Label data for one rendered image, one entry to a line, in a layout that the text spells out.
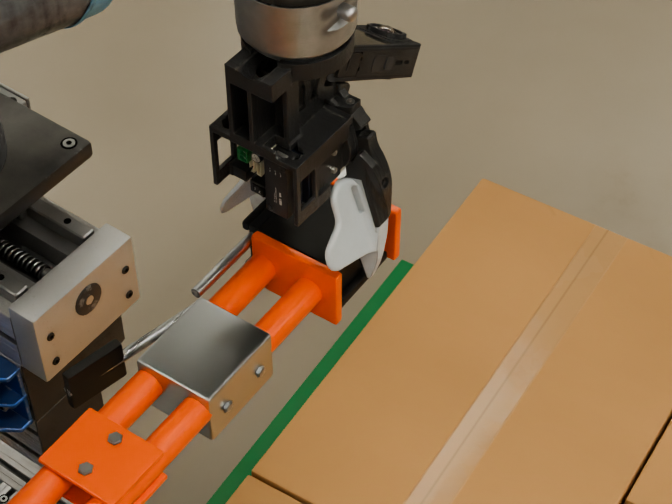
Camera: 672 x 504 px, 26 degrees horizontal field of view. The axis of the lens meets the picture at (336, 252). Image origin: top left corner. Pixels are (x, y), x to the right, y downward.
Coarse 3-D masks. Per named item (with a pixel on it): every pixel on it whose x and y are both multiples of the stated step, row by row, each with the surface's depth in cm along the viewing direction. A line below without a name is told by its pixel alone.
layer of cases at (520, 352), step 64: (512, 192) 207; (448, 256) 199; (512, 256) 199; (576, 256) 199; (640, 256) 199; (384, 320) 191; (448, 320) 191; (512, 320) 191; (576, 320) 191; (640, 320) 191; (320, 384) 184; (384, 384) 184; (448, 384) 184; (512, 384) 184; (576, 384) 184; (640, 384) 184; (320, 448) 177; (384, 448) 177; (448, 448) 177; (512, 448) 177; (576, 448) 177; (640, 448) 177
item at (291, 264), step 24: (312, 216) 104; (264, 240) 102; (288, 240) 102; (312, 240) 102; (288, 264) 102; (312, 264) 101; (360, 264) 106; (288, 288) 104; (336, 288) 101; (312, 312) 104; (336, 312) 103
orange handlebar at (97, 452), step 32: (256, 256) 103; (224, 288) 101; (256, 288) 102; (288, 320) 100; (128, 384) 96; (96, 416) 93; (128, 416) 94; (192, 416) 94; (64, 448) 92; (96, 448) 92; (128, 448) 92; (160, 448) 92; (32, 480) 91; (64, 480) 91; (96, 480) 90; (128, 480) 90; (160, 480) 93
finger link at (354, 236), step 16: (336, 192) 97; (352, 192) 98; (336, 208) 98; (352, 208) 99; (368, 208) 99; (336, 224) 98; (352, 224) 99; (368, 224) 100; (384, 224) 100; (336, 240) 98; (352, 240) 99; (368, 240) 101; (384, 240) 102; (336, 256) 98; (352, 256) 100; (368, 256) 102; (368, 272) 104
